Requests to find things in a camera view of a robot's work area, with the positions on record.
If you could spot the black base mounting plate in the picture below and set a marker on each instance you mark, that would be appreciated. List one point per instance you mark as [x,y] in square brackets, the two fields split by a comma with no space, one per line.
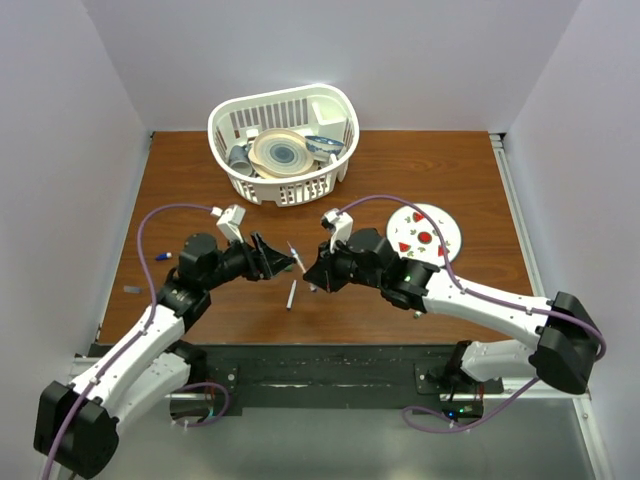
[331,377]

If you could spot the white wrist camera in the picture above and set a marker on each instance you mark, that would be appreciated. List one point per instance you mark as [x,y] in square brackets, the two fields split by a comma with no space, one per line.
[229,221]
[339,225]

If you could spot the beige blue-centred plate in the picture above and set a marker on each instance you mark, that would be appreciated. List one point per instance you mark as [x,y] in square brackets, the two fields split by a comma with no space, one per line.
[281,153]

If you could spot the watermelon pattern round plate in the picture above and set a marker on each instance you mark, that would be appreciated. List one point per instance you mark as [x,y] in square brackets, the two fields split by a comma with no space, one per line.
[413,236]

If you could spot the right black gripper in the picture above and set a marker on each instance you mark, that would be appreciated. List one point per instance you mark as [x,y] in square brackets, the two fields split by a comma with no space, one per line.
[322,273]

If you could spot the grey-white mug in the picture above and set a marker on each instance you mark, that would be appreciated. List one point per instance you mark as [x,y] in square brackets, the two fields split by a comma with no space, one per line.
[239,162]

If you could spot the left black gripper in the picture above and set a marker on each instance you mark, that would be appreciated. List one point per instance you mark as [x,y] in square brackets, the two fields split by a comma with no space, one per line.
[271,260]

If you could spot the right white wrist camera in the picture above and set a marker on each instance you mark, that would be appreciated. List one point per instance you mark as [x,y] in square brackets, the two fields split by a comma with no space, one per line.
[339,225]

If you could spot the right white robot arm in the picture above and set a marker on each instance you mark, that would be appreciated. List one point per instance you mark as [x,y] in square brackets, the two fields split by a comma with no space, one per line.
[554,340]

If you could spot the blue pen cap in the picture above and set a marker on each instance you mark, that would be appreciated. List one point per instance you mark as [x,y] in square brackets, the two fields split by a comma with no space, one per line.
[164,256]

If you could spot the white thin pen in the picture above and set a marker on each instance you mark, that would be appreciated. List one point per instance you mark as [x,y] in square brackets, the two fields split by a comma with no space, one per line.
[291,295]

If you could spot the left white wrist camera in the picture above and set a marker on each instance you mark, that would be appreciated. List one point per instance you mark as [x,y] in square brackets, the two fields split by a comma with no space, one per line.
[229,221]

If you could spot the white plastic dish basket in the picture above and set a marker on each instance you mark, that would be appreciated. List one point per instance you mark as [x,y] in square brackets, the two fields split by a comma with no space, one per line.
[315,109]

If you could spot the blue patterned white bowl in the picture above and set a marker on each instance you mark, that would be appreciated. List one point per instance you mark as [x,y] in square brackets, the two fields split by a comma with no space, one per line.
[322,148]

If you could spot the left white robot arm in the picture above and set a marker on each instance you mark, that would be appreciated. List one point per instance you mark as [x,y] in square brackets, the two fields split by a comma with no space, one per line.
[78,423]

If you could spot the aluminium frame rail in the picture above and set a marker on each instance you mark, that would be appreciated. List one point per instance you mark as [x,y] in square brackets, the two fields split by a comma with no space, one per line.
[582,405]

